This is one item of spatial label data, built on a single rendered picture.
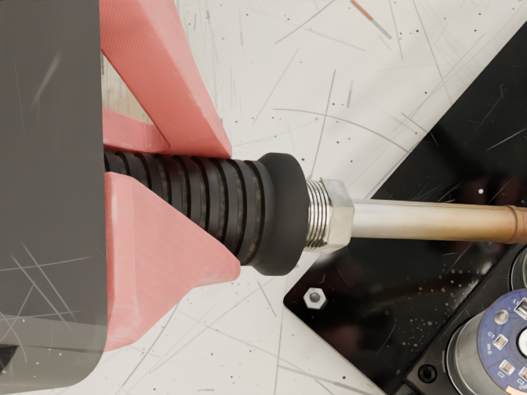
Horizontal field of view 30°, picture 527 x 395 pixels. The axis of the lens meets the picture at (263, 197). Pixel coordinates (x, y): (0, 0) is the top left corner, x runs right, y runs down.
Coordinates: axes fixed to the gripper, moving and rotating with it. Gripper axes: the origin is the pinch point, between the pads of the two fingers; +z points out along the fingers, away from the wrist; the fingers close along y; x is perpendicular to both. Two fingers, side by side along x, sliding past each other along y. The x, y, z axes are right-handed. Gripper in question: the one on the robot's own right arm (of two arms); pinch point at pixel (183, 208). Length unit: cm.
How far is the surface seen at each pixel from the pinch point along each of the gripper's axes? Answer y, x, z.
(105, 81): 6.9, 7.7, 7.4
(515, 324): -2.2, -4.1, 7.0
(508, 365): -3.1, -3.9, 6.7
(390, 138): 4.4, 0.2, 11.7
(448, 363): -2.6, -1.4, 9.8
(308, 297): -0.5, 2.1, 9.0
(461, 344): -2.3, -2.3, 8.5
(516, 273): -0.4, -3.3, 10.6
